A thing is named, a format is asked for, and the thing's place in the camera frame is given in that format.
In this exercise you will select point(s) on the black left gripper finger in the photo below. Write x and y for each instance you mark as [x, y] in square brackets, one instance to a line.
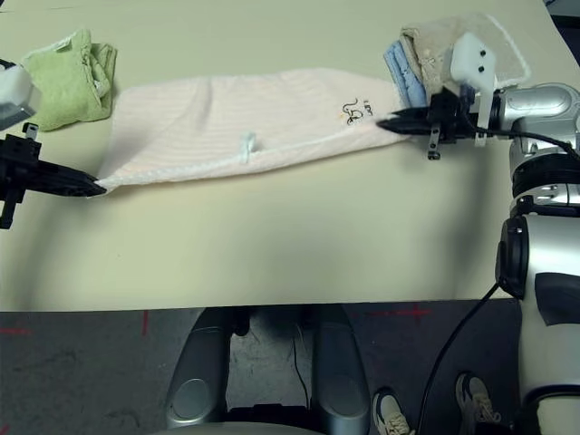
[68, 190]
[63, 176]

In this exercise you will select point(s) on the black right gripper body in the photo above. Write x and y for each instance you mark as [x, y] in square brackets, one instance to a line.
[453, 115]

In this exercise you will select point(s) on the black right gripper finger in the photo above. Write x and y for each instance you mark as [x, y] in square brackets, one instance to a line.
[410, 128]
[414, 115]

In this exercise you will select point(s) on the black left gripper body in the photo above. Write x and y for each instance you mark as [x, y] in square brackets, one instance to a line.
[16, 163]

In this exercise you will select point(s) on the pink towel with white trim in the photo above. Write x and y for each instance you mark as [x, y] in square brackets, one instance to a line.
[204, 127]

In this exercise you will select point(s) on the light blue folded towel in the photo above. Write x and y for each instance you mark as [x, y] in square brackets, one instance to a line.
[405, 77]

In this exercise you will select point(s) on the beige folded towel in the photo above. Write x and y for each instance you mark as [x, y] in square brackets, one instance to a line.
[430, 50]

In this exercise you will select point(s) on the green folded towel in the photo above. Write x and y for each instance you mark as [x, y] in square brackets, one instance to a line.
[63, 86]

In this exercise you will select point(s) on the grey bystander sneaker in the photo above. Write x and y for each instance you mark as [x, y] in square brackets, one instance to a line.
[392, 414]
[478, 399]

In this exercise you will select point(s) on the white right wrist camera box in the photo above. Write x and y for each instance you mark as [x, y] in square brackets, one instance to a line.
[473, 59]

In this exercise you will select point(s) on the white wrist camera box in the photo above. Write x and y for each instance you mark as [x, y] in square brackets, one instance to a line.
[473, 59]
[13, 86]

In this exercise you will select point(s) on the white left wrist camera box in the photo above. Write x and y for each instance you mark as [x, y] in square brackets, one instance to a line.
[13, 86]

